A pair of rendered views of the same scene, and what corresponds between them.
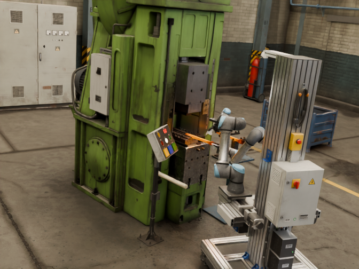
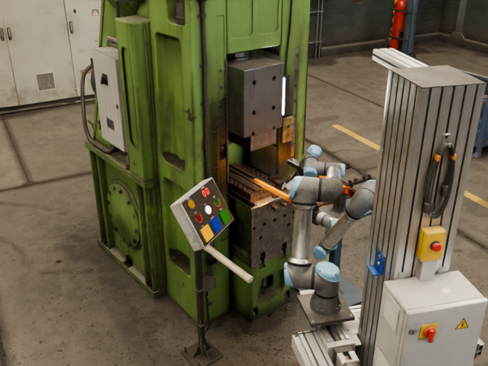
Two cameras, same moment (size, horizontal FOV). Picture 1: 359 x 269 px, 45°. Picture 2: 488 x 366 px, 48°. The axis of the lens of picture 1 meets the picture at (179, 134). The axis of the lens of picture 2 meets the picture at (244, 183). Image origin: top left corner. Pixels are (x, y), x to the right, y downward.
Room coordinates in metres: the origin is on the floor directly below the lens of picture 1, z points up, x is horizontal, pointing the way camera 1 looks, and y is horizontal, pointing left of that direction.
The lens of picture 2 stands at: (1.31, -0.42, 2.58)
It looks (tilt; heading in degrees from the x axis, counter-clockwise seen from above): 27 degrees down; 7
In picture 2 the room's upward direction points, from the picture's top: straight up
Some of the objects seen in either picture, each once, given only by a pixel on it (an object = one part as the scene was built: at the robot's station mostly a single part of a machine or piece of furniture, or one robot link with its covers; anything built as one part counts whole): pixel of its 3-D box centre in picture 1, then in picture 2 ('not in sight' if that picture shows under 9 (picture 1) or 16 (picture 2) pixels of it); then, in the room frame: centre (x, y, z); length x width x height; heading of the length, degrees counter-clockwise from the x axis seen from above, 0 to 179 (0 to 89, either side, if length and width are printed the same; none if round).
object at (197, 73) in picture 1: (185, 80); (247, 90); (4.58, -0.01, 1.56); 0.42 x 0.39 x 0.40; 46
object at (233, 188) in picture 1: (235, 184); (325, 298); (3.51, -0.53, 0.87); 0.15 x 0.15 x 0.10
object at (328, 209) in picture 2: (233, 157); (338, 210); (4.68, -0.64, 0.71); 0.40 x 0.30 x 0.02; 128
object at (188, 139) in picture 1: (178, 135); (242, 181); (4.55, 0.02, 0.96); 0.42 x 0.20 x 0.09; 46
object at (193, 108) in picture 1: (180, 103); (242, 130); (4.55, 0.02, 1.32); 0.42 x 0.20 x 0.10; 46
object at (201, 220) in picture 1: (186, 222); (264, 315); (4.37, -0.17, 0.01); 0.58 x 0.39 x 0.01; 136
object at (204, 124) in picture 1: (193, 111); (271, 133); (4.92, -0.14, 1.15); 0.44 x 0.26 x 2.30; 46
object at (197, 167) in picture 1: (178, 157); (247, 213); (4.59, -0.02, 0.69); 0.56 x 0.38 x 0.45; 46
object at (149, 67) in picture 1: (150, 118); (191, 158); (4.44, 0.33, 1.15); 0.44 x 0.26 x 2.30; 46
